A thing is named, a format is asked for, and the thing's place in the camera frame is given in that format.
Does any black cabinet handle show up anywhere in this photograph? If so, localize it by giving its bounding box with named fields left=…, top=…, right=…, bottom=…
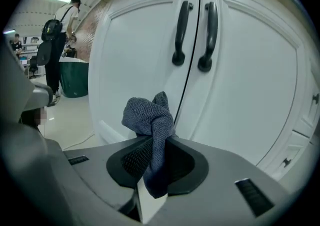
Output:
left=197, top=1, right=219, bottom=72
left=171, top=1, right=194, bottom=67

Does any black office chair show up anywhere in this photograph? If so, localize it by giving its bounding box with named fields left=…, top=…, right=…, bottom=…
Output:
left=28, top=56, right=40, bottom=78

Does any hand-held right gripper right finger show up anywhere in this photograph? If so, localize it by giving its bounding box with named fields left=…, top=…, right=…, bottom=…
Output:
left=164, top=136, right=210, bottom=195

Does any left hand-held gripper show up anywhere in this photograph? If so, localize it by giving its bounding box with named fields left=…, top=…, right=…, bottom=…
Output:
left=0, top=36, right=55, bottom=131

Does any dark blue cloth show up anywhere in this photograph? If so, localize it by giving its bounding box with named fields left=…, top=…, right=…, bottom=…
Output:
left=121, top=91, right=180, bottom=199

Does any white drawer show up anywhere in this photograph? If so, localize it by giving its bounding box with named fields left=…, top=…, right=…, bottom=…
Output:
left=257, top=129, right=313, bottom=180
left=292, top=64, right=320, bottom=137

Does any white cabinet door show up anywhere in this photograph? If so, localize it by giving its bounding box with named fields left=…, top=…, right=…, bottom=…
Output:
left=88, top=0, right=202, bottom=145
left=174, top=0, right=310, bottom=168

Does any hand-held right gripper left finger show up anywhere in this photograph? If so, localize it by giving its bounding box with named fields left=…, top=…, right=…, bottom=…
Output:
left=106, top=136, right=155, bottom=189

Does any white floor cable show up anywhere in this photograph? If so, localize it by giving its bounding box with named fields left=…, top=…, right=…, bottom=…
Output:
left=62, top=131, right=96, bottom=151

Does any white vanity cabinet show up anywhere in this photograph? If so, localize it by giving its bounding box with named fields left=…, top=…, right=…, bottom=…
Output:
left=87, top=0, right=320, bottom=195

